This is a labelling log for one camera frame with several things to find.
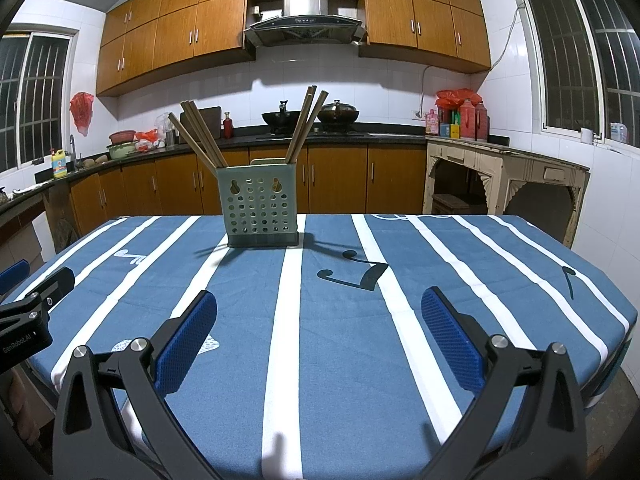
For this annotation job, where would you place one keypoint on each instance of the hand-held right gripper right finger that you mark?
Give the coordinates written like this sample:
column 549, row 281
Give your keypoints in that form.
column 450, row 344

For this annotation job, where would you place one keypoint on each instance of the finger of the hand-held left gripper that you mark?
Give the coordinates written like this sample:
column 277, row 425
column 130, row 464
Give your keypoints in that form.
column 55, row 285
column 12, row 272

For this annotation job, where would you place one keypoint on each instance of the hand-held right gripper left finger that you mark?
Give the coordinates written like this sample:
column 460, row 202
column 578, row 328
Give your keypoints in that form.
column 186, row 344

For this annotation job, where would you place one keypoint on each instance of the green perforated utensil holder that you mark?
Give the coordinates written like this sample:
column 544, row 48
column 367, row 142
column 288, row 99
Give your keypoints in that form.
column 257, row 210

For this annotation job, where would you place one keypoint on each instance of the bunch of wooden chopsticks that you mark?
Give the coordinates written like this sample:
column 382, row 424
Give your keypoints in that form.
column 200, row 142

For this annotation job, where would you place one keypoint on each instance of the blue striped tablecloth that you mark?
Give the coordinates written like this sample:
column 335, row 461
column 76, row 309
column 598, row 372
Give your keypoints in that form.
column 350, row 385

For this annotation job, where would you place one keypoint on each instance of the yellow detergent bottle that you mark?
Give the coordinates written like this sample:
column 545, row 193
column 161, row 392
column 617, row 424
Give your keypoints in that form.
column 59, row 165

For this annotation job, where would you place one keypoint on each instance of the metal faucet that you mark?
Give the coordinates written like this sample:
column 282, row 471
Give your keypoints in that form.
column 73, row 150

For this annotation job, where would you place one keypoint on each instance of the small wooden stool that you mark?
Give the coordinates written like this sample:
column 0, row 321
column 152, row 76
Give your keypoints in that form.
column 450, row 202

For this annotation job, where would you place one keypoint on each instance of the green enamel basin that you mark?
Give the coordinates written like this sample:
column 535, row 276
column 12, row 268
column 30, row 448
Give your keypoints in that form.
column 121, row 151

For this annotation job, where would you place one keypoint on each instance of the red basin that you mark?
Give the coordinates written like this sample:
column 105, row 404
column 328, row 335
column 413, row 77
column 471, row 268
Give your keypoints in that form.
column 122, row 137

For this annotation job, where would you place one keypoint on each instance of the small red plastic bag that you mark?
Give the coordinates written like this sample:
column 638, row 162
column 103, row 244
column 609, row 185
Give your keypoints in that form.
column 146, row 138

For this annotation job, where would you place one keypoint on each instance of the hanging red plastic bag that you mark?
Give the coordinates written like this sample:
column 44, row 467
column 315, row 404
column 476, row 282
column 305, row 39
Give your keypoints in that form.
column 81, row 112

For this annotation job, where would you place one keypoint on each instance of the metal cup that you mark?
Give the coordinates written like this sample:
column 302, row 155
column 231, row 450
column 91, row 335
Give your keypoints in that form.
column 170, row 139

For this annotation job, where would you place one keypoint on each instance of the worn cream wooden table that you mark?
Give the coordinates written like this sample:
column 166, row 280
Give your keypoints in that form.
column 505, row 157

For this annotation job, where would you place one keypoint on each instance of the wooden base cabinets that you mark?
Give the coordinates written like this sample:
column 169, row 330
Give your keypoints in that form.
column 345, row 180

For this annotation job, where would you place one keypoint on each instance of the clear plastic bag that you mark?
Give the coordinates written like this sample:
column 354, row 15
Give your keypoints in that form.
column 162, row 122

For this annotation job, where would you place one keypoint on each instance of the yellow box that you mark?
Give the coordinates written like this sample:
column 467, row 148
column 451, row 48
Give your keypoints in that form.
column 455, row 131

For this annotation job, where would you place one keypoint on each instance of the black kitchen countertop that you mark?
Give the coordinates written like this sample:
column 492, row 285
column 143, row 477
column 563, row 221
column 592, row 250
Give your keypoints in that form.
column 245, row 138

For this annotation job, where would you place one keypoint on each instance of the blue box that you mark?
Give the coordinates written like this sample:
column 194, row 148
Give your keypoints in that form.
column 444, row 129

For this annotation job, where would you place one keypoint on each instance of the red bottle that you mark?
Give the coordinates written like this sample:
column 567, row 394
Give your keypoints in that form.
column 228, row 127

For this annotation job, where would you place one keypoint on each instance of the dark wooden cutting board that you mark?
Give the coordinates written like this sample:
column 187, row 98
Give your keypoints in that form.
column 212, row 125

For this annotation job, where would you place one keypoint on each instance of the pink bottle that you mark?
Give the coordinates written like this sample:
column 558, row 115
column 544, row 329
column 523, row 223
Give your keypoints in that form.
column 432, row 122

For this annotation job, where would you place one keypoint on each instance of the red oil jug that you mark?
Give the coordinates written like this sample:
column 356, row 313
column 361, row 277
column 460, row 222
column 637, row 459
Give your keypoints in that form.
column 467, row 120
column 482, row 121

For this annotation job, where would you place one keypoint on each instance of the gas stove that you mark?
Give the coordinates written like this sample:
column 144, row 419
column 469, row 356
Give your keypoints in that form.
column 350, row 133

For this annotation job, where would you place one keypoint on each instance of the black wok with ladle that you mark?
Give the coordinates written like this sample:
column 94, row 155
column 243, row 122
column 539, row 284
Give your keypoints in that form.
column 280, row 121

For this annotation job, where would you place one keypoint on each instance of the large red plastic bag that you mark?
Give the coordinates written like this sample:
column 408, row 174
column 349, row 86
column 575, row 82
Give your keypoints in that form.
column 457, row 96

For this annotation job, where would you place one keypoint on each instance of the white cup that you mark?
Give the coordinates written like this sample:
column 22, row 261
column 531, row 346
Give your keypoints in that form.
column 587, row 136

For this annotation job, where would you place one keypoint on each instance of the black wok with lid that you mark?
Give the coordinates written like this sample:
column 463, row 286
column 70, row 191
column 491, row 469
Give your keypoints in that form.
column 340, row 114

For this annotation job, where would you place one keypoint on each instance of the white bottle with blue label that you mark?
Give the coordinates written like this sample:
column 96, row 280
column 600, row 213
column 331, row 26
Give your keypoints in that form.
column 618, row 133

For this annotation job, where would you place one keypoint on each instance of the large barred window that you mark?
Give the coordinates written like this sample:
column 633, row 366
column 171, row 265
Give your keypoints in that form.
column 580, row 55

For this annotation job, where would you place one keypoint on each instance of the steel range hood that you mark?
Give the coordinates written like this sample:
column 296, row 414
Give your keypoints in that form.
column 305, row 22

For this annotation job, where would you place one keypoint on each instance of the barred window with white frame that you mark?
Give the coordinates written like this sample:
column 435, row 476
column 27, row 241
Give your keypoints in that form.
column 35, row 100

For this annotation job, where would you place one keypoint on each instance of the wooden wall cabinets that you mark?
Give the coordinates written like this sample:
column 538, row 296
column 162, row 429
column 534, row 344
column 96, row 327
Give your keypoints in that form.
column 175, row 30

